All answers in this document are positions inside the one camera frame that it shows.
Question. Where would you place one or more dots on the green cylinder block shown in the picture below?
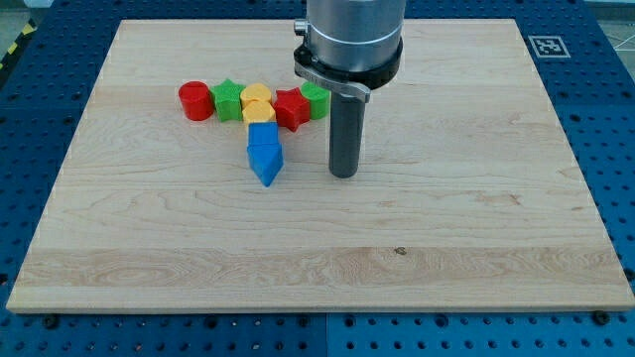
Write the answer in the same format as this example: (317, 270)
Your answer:
(318, 98)

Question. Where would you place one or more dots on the blue cube block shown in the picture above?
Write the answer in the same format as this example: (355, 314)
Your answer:
(263, 133)

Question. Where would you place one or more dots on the red cylinder block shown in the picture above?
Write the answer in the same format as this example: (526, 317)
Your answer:
(196, 100)

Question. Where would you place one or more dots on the blue triangle block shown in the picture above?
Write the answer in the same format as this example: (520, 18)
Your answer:
(266, 161)

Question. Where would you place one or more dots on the wooden board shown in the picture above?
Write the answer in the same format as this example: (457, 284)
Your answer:
(467, 198)

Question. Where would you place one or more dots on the black bolt front left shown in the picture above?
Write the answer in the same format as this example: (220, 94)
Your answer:
(50, 321)

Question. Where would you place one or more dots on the yellow heart block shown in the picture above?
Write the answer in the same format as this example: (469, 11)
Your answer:
(255, 92)

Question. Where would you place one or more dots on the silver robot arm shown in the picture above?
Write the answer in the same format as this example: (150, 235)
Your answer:
(350, 47)

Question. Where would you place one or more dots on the yellow hexagon block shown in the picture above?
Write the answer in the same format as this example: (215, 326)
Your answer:
(258, 112)

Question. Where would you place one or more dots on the black bolt front right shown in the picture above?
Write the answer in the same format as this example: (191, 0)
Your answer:
(601, 317)

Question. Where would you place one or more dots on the white fiducial marker tag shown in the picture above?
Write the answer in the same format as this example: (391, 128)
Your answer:
(549, 47)

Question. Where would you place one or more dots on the red star block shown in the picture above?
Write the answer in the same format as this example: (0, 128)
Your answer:
(292, 109)

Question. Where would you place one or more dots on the green star block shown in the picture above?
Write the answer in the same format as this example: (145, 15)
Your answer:
(227, 102)

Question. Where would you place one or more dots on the grey cylindrical pointer tool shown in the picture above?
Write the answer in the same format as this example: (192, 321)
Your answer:
(345, 134)

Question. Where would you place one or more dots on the black bolt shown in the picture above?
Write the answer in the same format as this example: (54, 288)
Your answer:
(50, 321)
(601, 317)

